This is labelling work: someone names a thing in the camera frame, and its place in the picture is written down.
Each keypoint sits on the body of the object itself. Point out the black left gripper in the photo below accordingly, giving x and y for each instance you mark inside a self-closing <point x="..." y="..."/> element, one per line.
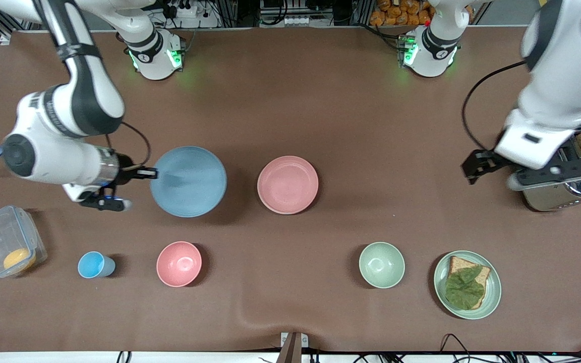
<point x="482" y="162"/>

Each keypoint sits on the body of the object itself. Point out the pink bowl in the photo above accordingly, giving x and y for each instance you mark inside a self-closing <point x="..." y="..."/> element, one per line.
<point x="179" y="264"/>

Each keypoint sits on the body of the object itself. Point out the green lettuce leaf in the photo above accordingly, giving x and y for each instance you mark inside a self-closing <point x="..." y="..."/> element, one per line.
<point x="464" y="288"/>

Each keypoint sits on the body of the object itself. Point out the blue plate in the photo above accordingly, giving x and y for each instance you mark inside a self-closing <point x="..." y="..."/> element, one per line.
<point x="189" y="182"/>

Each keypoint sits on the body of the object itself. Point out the blue cup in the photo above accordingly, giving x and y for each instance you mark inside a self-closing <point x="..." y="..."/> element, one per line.
<point x="94" y="265"/>

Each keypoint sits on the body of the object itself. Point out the brown bread slice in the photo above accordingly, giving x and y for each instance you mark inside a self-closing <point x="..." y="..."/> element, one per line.
<point x="472" y="264"/>

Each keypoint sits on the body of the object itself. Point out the green bowl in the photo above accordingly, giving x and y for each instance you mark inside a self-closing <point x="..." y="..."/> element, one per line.
<point x="382" y="265"/>

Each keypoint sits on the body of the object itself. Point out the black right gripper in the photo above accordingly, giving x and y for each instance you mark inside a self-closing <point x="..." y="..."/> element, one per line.
<point x="127" y="170"/>

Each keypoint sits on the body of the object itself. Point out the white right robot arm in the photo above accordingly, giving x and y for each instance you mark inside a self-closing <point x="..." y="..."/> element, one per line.
<point x="83" y="96"/>

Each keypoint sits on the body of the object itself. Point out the green plate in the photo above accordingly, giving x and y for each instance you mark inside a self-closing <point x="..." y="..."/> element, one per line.
<point x="495" y="292"/>

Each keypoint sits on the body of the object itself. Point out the white power strip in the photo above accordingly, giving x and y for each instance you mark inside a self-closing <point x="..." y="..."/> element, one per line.
<point x="189" y="9"/>
<point x="290" y="21"/>

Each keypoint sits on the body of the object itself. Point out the brown table mat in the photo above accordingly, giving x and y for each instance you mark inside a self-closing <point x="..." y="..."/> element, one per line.
<point x="290" y="101"/>

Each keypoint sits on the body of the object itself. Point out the beige and chrome toaster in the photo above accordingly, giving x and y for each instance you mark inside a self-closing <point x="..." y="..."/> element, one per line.
<point x="553" y="199"/>

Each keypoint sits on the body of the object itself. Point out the bag of orange snacks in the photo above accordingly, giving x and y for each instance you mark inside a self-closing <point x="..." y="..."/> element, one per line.
<point x="394" y="12"/>

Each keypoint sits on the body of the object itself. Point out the metal corner bracket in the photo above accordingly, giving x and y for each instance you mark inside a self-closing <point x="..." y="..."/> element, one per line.
<point x="4" y="40"/>

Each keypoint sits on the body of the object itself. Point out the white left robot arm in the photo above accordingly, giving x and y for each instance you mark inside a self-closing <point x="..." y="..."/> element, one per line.
<point x="563" y="75"/>

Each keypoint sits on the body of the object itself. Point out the pink plate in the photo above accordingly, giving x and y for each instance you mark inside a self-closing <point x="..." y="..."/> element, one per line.
<point x="288" y="184"/>

